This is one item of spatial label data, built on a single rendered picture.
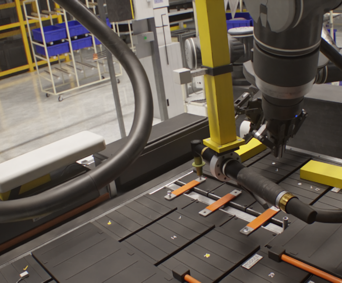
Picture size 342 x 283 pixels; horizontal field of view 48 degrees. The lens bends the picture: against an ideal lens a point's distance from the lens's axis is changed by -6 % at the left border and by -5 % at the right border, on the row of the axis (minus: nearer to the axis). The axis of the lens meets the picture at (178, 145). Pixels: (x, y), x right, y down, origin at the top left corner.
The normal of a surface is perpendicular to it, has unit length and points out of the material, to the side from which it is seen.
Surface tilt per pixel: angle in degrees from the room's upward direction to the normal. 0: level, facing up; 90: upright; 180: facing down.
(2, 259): 0
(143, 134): 67
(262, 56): 101
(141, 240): 0
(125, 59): 59
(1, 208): 46
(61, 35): 97
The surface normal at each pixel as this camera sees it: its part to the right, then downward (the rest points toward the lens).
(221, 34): 0.44, 0.30
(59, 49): 0.65, 0.33
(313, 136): -0.72, 0.35
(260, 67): -0.87, 0.40
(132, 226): -0.12, -0.92
